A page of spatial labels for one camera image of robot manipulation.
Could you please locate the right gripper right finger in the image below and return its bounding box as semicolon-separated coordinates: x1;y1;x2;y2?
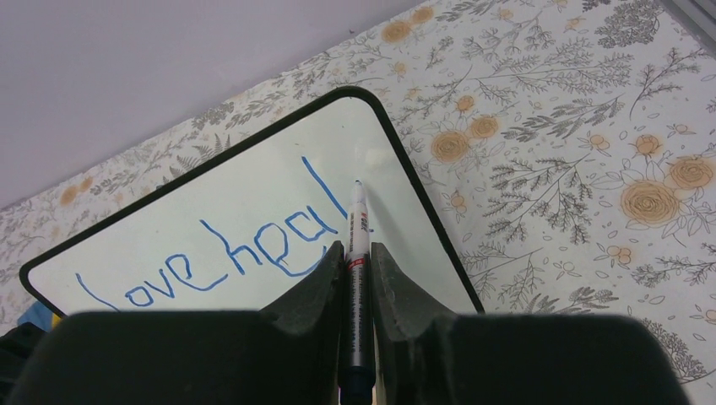
371;243;688;404

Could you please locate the blue cartoon cloth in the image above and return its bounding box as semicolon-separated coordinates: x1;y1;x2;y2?
17;301;61;332

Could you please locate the black framed whiteboard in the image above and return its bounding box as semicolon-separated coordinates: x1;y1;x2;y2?
19;86;481;316

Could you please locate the floral tablecloth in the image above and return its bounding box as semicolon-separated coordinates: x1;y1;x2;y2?
1;1;715;404

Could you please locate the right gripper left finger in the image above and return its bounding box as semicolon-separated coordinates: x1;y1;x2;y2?
6;242;344;404

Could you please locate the white whiteboard marker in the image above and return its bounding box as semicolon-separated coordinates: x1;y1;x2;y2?
338;180;376;404

